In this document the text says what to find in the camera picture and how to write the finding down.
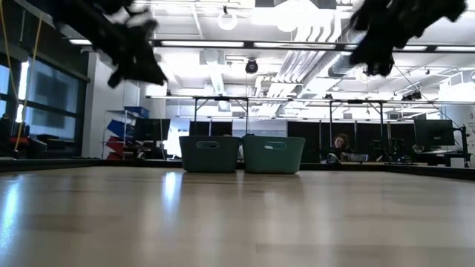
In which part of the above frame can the person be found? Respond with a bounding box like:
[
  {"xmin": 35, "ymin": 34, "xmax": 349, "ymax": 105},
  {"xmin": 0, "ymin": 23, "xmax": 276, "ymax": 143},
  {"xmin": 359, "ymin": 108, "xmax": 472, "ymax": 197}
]
[{"xmin": 331, "ymin": 133, "xmax": 356, "ymax": 162}]

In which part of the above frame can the black ceiling spotlight cluster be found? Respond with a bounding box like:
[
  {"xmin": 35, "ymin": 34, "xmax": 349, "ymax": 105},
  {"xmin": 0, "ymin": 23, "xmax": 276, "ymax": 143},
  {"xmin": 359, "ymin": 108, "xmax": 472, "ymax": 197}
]
[{"xmin": 400, "ymin": 90, "xmax": 424, "ymax": 102}]

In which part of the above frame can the teal plastic bin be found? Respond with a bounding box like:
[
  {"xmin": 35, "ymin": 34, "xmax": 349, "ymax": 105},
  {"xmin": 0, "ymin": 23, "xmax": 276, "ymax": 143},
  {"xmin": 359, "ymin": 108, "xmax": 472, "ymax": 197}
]
[
  {"xmin": 241, "ymin": 134, "xmax": 307, "ymax": 175},
  {"xmin": 178, "ymin": 135, "xmax": 242, "ymax": 174}
]

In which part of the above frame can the white hanging ring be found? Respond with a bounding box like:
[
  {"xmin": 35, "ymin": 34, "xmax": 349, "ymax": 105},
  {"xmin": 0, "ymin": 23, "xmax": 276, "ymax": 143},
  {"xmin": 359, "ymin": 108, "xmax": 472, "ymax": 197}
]
[{"xmin": 217, "ymin": 10, "xmax": 238, "ymax": 32}]

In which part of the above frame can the silver ventilation duct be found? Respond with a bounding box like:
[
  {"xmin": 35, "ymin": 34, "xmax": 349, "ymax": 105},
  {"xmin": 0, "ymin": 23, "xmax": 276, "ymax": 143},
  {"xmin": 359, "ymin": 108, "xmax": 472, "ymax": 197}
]
[{"xmin": 328, "ymin": 0, "xmax": 372, "ymax": 78}]

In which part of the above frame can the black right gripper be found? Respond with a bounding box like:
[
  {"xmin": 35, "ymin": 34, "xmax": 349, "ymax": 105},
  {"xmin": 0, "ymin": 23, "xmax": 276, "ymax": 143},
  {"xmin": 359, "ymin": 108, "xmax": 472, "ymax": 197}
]
[{"xmin": 347, "ymin": 0, "xmax": 422, "ymax": 78}]

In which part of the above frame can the long ceiling light strip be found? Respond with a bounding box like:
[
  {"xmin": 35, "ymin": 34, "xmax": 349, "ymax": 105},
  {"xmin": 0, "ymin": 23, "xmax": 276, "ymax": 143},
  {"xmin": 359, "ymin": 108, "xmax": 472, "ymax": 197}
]
[{"xmin": 68, "ymin": 38, "xmax": 475, "ymax": 53}]

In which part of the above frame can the black aluminium table frame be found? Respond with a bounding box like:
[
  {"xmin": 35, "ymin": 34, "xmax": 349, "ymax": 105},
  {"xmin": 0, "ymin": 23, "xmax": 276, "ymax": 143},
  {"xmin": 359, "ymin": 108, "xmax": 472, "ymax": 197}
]
[{"xmin": 0, "ymin": 157, "xmax": 475, "ymax": 182}]

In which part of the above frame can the black computer monitor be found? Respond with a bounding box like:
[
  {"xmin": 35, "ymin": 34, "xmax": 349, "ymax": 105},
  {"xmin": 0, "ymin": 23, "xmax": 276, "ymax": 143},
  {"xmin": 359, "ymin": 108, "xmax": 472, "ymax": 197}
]
[
  {"xmin": 413, "ymin": 119, "xmax": 456, "ymax": 148},
  {"xmin": 133, "ymin": 118, "xmax": 171, "ymax": 142}
]

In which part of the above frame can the yellow cable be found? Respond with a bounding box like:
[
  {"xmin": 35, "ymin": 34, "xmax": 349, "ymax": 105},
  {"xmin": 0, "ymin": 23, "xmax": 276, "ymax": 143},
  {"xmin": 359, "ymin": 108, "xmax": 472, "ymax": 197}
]
[{"xmin": 0, "ymin": 0, "xmax": 44, "ymax": 153}]

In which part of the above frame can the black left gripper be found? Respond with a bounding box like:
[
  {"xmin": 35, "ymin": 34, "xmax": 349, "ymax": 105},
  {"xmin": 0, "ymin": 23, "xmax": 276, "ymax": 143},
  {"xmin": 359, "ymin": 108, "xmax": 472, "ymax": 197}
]
[{"xmin": 91, "ymin": 5, "xmax": 168, "ymax": 90}]

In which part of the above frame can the blue storage bin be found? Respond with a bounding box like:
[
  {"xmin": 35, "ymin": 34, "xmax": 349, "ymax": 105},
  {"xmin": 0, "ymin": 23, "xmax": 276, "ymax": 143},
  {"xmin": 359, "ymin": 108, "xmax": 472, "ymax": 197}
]
[{"xmin": 124, "ymin": 106, "xmax": 151, "ymax": 119}]

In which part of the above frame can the black background rig frame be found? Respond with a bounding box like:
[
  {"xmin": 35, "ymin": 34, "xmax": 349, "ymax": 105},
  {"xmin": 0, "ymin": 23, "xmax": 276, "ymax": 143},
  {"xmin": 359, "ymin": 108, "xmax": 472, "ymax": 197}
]
[
  {"xmin": 146, "ymin": 95, "xmax": 290, "ymax": 140},
  {"xmin": 289, "ymin": 98, "xmax": 389, "ymax": 163}
]

